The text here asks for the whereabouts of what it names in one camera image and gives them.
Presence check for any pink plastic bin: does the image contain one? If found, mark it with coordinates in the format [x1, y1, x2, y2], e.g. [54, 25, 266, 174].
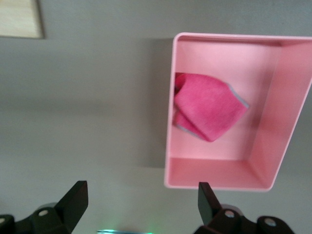
[163, 32, 312, 194]

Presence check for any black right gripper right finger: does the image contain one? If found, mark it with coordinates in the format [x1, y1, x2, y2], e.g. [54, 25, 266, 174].
[195, 182, 293, 234]

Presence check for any wooden cutting board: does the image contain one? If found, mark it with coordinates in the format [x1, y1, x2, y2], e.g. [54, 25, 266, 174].
[0, 0, 46, 39]

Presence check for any pink cloth with grey edge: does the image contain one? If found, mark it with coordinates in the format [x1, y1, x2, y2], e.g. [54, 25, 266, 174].
[173, 72, 250, 142]

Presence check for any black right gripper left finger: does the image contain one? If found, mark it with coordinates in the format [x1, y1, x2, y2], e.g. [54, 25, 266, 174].
[0, 180, 88, 234]

